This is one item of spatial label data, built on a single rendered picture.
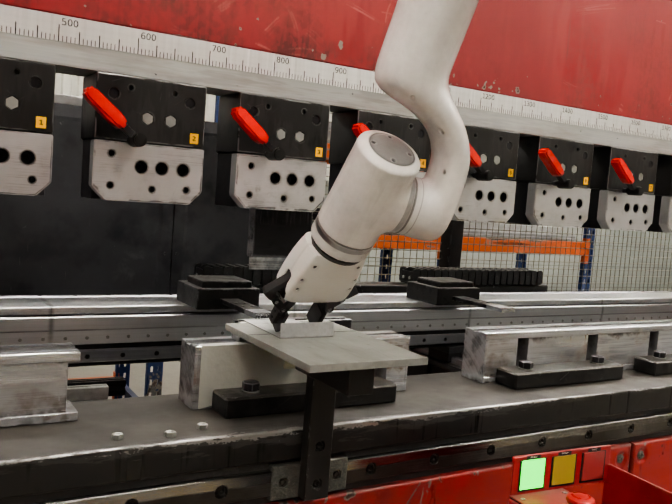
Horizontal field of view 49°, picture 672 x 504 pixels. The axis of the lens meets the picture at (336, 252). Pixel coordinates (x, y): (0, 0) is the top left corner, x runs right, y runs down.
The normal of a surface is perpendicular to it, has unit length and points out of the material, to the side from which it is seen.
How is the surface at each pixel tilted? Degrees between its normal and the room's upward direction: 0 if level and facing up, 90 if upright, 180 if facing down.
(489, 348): 90
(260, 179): 90
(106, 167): 90
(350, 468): 90
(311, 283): 131
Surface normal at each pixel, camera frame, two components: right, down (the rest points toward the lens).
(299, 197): 0.51, 0.11
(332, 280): 0.35, 0.74
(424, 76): 0.16, 0.35
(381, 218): 0.15, 0.71
